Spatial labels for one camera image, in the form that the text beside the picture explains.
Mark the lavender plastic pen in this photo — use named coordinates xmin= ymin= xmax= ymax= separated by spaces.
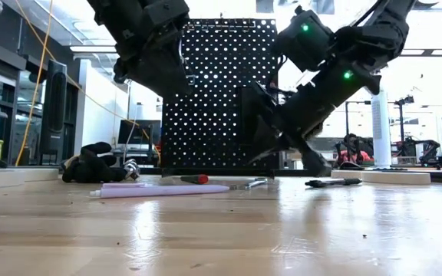
xmin=89 ymin=182 xmax=231 ymax=199

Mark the chrome combination wrench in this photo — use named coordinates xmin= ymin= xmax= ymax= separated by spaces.
xmin=229 ymin=177 xmax=269 ymax=191

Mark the black camera stand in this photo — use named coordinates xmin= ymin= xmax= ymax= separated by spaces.
xmin=394 ymin=94 xmax=417 ymax=155

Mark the long ceiling light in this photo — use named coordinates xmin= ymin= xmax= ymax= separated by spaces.
xmin=69 ymin=45 xmax=118 ymax=54

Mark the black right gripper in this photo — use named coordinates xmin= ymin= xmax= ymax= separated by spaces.
xmin=248 ymin=61 xmax=382 ymax=178

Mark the seated person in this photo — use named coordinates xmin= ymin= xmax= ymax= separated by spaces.
xmin=335 ymin=133 xmax=374 ymax=169

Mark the black screwdriver red cap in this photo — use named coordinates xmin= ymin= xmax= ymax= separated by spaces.
xmin=180 ymin=174 xmax=209 ymax=186

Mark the yellow cable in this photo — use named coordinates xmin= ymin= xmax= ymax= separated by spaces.
xmin=13 ymin=0 xmax=163 ymax=166

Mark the black pegboard storage bin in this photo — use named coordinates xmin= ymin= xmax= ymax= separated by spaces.
xmin=242 ymin=86 xmax=279 ymax=149

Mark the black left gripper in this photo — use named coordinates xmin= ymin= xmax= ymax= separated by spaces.
xmin=112 ymin=22 xmax=196 ymax=101

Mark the black clear ballpoint pen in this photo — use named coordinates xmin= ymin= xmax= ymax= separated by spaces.
xmin=304 ymin=177 xmax=363 ymax=189

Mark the black pipe frame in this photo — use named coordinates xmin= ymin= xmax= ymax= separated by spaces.
xmin=345 ymin=100 xmax=371 ymax=136

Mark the black tower fan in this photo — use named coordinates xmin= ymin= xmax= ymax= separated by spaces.
xmin=39 ymin=59 xmax=68 ymax=166

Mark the black perforated metal pegboard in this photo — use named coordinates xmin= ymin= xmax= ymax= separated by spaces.
xmin=162 ymin=18 xmax=280 ymax=178

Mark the black work glove yellow cuff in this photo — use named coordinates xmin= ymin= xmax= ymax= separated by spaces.
xmin=61 ymin=141 xmax=130 ymax=184

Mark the white tower fan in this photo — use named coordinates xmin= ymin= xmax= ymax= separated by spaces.
xmin=370 ymin=90 xmax=392 ymax=168

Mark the metal pegboard hook rail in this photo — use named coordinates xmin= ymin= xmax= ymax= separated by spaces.
xmin=184 ymin=17 xmax=257 ymax=31

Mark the wooden board right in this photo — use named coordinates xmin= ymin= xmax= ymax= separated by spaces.
xmin=361 ymin=171 xmax=432 ymax=186

